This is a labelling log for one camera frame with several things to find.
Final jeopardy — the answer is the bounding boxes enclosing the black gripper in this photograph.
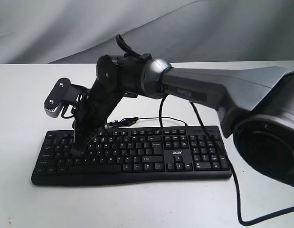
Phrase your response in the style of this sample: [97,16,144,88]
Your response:
[70,79,125,156]

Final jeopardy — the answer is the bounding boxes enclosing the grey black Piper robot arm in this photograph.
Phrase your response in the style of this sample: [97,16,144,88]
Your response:
[71,55,294,187]

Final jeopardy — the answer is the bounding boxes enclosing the black acer keyboard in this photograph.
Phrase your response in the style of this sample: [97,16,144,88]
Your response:
[31,126,231,187]

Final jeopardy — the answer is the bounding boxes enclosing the grey backdrop cloth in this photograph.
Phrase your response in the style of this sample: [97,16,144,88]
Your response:
[0,0,294,64]

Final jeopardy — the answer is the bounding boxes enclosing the black keyboard cable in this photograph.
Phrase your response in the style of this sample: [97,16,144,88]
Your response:
[104,115,188,131]

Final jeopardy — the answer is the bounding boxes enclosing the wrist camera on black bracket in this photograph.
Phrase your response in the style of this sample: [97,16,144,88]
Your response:
[44,78,89,118]

